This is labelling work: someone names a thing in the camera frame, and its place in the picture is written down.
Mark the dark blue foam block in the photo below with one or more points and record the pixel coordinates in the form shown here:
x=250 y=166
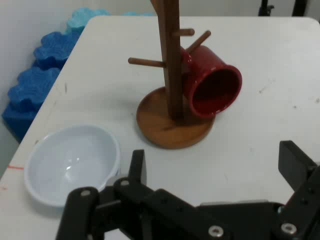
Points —
x=37 y=85

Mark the white and blue bowl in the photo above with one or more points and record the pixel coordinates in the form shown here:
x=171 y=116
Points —
x=70 y=162

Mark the black tripod stand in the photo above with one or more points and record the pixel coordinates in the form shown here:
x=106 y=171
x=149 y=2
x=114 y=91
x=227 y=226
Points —
x=265 y=8

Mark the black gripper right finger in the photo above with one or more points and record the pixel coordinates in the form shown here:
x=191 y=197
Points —
x=297 y=170

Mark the red ceramic mug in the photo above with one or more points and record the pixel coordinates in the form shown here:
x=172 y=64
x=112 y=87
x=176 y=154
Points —
x=217 y=67

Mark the brown wooden mug tree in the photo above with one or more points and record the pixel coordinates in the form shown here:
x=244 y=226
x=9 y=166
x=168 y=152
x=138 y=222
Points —
x=172 y=75

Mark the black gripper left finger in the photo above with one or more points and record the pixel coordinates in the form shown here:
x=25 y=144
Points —
x=82 y=212

